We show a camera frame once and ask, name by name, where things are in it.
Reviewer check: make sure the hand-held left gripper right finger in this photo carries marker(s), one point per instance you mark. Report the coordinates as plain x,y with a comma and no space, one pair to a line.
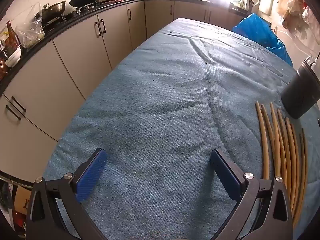
226,177

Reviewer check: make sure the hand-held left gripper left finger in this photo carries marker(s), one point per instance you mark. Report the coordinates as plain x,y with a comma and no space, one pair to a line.
91,172

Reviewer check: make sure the bunch of wooden chopsticks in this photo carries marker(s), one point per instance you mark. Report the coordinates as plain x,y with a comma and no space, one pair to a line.
288,142

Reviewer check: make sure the black utensil holder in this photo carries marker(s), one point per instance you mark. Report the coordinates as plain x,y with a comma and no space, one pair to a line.
300,92

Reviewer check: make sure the blue tablecloth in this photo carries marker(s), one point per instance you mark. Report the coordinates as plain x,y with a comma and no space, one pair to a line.
160,105

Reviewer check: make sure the beige lower kitchen cabinets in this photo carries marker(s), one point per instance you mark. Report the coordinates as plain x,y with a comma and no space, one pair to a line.
75,55

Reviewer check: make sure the red patterned jar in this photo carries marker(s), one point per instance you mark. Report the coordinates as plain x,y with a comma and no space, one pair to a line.
3,68

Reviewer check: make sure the white bowl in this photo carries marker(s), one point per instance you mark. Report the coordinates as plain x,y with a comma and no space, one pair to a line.
13,57

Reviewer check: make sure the black kitchen countertop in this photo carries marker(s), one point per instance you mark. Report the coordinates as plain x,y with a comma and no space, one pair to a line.
37,43

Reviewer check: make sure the blue plastic bag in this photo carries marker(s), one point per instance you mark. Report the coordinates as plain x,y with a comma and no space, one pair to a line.
257,30

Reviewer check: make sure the clear plastic food bag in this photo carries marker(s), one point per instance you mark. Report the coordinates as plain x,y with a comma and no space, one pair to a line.
30,33

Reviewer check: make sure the brown glass bottle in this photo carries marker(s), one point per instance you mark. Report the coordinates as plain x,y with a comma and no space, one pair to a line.
12,38

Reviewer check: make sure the black gas stove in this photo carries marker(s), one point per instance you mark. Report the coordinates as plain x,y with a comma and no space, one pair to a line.
82,8

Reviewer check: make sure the steel cooking pot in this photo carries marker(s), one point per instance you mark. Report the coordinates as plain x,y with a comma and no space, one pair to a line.
53,8

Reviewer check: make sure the pink dishcloth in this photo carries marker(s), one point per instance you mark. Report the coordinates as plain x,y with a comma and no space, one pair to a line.
115,1

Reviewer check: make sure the white hanging cutting board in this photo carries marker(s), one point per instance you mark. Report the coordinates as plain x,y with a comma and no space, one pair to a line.
266,1

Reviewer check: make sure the translucent hanging plastic bag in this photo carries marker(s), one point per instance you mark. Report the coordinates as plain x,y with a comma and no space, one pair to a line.
295,10

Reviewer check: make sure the metal tube frame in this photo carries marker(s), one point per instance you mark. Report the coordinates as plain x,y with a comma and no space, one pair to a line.
15,180

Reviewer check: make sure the wall utensil caddy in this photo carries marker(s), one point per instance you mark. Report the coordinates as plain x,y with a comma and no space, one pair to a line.
251,5

